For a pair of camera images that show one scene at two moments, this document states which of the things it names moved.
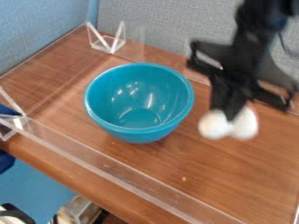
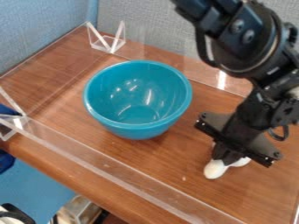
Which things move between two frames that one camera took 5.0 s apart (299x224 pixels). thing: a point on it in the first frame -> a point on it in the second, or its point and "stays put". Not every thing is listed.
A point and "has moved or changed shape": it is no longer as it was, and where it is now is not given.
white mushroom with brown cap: x=216 y=127 has moved or changed shape
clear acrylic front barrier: x=147 y=189 stays put
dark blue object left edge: x=7 y=157 stays put
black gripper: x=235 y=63 -> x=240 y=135
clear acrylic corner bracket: x=103 y=42 stays put
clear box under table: x=79 y=211 stays put
